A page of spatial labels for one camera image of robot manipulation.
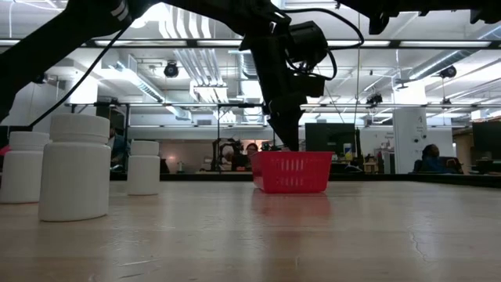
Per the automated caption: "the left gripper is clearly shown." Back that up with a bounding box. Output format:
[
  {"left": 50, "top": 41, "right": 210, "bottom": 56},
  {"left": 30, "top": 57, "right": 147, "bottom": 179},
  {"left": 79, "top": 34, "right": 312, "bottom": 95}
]
[{"left": 250, "top": 42, "right": 308, "bottom": 152}]

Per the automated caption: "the red plastic basket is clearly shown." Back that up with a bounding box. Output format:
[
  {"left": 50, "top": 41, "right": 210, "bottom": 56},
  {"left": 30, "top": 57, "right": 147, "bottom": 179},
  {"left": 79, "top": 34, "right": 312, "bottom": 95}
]
[{"left": 250, "top": 150, "right": 335, "bottom": 195}]

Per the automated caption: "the person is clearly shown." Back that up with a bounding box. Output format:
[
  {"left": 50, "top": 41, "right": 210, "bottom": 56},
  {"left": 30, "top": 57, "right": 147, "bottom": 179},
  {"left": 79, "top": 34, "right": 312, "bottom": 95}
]
[
  {"left": 108, "top": 125, "right": 128, "bottom": 173},
  {"left": 244, "top": 143, "right": 259, "bottom": 172},
  {"left": 413, "top": 143, "right": 444, "bottom": 174}
]

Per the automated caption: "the black computer monitor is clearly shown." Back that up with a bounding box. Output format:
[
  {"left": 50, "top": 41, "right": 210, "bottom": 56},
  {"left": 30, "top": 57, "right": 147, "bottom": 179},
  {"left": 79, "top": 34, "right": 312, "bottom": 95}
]
[
  {"left": 471, "top": 121, "right": 501, "bottom": 160},
  {"left": 305, "top": 122, "right": 358, "bottom": 165}
]

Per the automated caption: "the white building column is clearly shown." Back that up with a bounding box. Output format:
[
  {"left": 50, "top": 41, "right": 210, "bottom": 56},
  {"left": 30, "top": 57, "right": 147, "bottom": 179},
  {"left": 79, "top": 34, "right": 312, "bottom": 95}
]
[{"left": 392, "top": 107, "right": 428, "bottom": 175}]

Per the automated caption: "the overhead beam with light strips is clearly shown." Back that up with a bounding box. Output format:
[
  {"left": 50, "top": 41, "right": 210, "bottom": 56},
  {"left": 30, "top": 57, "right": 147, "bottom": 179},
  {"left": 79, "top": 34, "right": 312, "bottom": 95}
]
[{"left": 0, "top": 38, "right": 501, "bottom": 50}]

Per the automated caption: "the dark flat screen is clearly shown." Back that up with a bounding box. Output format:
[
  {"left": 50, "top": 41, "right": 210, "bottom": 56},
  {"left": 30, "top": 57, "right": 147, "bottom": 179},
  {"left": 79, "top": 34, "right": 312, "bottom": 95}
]
[{"left": 0, "top": 125, "right": 33, "bottom": 134}]

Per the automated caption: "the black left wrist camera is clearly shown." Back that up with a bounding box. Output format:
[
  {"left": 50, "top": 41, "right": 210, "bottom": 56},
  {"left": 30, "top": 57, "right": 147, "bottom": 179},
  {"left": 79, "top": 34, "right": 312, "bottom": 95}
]
[{"left": 299, "top": 73, "right": 326, "bottom": 99}]

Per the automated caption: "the black background rig frame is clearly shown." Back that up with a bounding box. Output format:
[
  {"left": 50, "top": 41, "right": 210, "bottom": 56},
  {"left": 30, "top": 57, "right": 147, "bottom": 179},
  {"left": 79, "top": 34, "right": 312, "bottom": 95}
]
[{"left": 64, "top": 101, "right": 276, "bottom": 173}]

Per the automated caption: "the silver ventilation duct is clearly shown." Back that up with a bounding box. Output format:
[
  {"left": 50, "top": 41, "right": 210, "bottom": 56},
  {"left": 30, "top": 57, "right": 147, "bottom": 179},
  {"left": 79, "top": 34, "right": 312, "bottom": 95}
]
[{"left": 237, "top": 52, "right": 260, "bottom": 80}]

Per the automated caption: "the black metal table frame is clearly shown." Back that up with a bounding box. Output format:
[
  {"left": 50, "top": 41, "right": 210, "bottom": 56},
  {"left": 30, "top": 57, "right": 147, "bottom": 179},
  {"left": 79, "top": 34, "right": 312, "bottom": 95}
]
[{"left": 109, "top": 171, "right": 501, "bottom": 189}]

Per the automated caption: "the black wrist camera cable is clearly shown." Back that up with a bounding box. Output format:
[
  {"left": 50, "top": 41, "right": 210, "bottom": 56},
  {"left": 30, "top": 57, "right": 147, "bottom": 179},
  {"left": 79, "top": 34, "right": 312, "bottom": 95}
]
[{"left": 273, "top": 6, "right": 366, "bottom": 81}]

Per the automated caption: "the white rectangular air duct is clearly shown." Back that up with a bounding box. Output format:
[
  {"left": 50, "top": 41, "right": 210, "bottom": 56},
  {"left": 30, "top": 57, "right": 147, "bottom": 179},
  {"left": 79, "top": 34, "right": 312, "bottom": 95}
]
[{"left": 115, "top": 58, "right": 193, "bottom": 121}]

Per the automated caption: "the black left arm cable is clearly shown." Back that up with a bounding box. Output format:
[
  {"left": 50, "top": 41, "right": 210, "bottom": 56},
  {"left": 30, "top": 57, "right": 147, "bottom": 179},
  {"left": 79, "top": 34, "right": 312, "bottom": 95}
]
[{"left": 29, "top": 22, "right": 133, "bottom": 128}]

